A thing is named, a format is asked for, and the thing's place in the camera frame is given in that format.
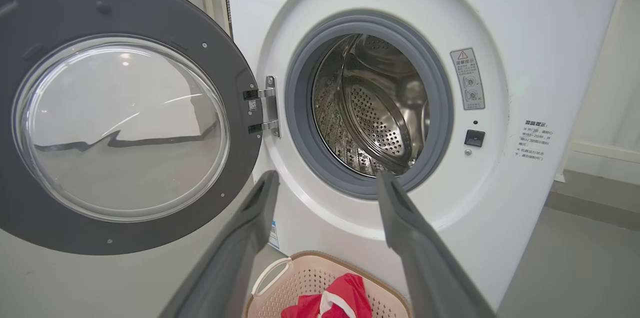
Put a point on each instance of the blue energy label sticker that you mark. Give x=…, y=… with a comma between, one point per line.
x=274, y=238

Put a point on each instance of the steel washing machine drum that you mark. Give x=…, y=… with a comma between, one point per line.
x=375, y=118

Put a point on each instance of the black door latch socket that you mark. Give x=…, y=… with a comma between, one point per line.
x=474, y=138

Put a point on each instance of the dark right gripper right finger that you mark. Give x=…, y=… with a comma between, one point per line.
x=430, y=268

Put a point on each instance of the round black washing machine door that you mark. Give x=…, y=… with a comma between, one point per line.
x=245, y=158

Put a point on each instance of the white metal frame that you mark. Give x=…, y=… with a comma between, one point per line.
x=216, y=3

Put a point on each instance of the red garment with white trim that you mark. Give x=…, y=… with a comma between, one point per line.
x=345, y=295

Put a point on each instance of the cream laundry basket brown rim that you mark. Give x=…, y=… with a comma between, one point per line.
x=300, y=283

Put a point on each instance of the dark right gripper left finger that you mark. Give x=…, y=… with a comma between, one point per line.
x=235, y=258

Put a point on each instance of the metal door hinge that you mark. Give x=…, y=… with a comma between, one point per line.
x=271, y=108

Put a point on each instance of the grey rubber door gasket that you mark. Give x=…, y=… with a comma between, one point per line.
x=300, y=133

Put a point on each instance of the grey warning sticker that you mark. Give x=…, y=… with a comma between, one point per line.
x=467, y=78

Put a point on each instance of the white front-load washing machine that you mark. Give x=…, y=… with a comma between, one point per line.
x=525, y=18

